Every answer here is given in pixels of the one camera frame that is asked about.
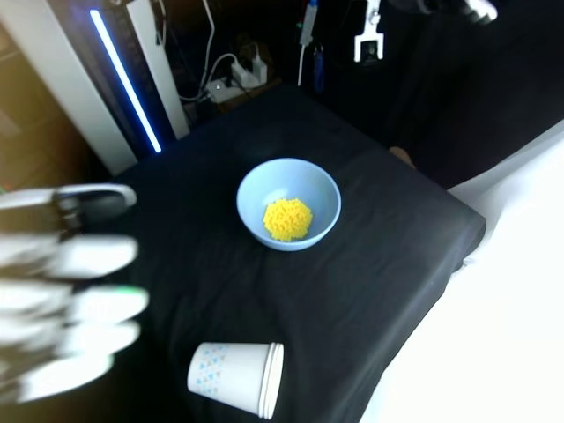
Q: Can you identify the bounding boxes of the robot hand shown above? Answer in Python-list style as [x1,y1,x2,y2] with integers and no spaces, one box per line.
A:
[0,182,150,404]
[391,0,499,26]

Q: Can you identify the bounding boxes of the white paper cup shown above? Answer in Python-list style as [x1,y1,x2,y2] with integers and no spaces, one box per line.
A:
[186,341,286,419]

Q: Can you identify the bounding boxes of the yellow small beads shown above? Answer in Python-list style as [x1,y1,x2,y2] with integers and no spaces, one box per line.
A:
[262,197,315,242]

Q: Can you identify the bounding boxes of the blue bowl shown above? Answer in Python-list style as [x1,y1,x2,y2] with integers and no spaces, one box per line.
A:
[235,158,342,253]

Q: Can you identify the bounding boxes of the black curtain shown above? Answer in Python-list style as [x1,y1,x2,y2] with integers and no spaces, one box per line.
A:
[325,0,564,189]

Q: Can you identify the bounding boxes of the white tower with blue light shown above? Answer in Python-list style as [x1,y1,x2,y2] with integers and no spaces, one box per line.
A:
[0,0,191,177]

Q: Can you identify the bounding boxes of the white hanging connector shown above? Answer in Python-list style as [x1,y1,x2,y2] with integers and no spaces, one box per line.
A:
[297,0,321,87]

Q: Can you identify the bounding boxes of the white adapter box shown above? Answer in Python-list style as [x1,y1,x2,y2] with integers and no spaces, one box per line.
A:
[204,78,248,103]

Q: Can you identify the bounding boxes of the white power strip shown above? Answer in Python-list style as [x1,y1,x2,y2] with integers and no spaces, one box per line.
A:
[228,41,270,88]

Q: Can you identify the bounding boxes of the black table cloth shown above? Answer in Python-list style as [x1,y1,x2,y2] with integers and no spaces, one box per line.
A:
[0,82,487,423]

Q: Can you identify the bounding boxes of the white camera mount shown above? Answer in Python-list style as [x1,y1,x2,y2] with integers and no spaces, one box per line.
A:
[354,0,385,63]

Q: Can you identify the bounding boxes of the blue strap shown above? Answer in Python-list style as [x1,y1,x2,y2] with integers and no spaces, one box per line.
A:
[312,43,328,93]

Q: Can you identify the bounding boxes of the white cable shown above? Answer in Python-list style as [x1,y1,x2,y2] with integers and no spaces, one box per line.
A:
[200,0,217,96]
[210,52,242,85]

